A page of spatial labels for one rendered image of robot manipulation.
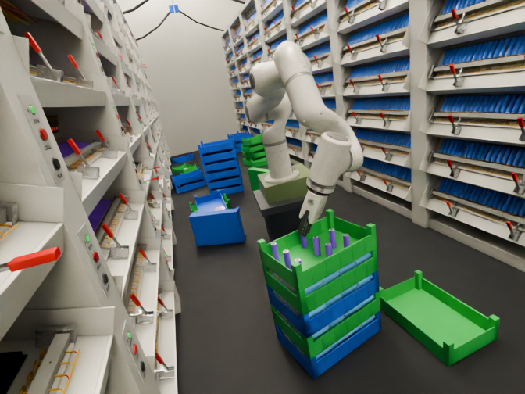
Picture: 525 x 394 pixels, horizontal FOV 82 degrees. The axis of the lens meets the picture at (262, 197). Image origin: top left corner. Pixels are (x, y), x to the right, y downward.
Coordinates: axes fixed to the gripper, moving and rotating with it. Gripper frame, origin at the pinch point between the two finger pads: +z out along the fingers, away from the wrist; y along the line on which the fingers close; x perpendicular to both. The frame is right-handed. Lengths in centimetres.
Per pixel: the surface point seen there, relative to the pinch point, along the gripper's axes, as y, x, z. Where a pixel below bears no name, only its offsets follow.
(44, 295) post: -65, 20, -15
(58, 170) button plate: -57, 26, -30
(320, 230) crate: 9.7, -3.6, 4.7
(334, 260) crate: -10.1, -12.9, -1.8
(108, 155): -26, 57, -10
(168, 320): -27, 30, 44
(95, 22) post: 32, 139, -33
